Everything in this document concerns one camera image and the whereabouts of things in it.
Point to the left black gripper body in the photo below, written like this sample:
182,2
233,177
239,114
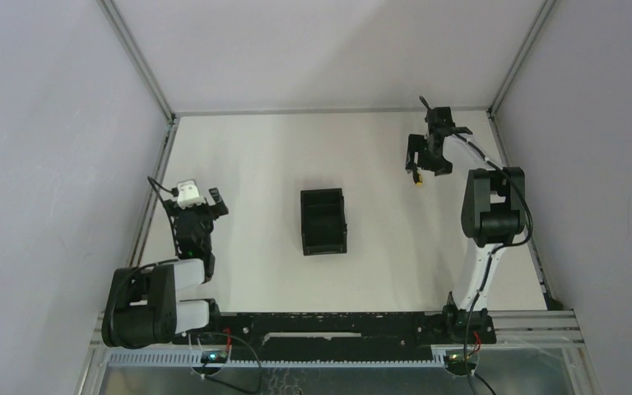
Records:
202,210

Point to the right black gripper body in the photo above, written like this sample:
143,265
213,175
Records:
428,134

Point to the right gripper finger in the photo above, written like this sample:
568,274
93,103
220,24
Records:
417,154
438,165

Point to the black yellow screwdriver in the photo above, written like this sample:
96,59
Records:
417,177

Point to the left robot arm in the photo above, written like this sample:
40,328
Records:
143,306

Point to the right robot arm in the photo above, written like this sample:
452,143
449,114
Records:
494,210

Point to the black plastic bin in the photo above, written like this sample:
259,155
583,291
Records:
323,221

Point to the left green circuit board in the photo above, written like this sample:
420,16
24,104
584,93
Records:
214,357

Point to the green circuit board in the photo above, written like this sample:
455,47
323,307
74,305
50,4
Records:
214,357
455,358

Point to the right green circuit board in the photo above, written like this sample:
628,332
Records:
455,358

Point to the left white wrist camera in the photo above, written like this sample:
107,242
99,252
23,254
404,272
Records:
188,194

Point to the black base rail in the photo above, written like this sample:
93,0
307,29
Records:
342,336

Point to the grey slotted cable duct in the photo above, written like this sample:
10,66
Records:
187,358

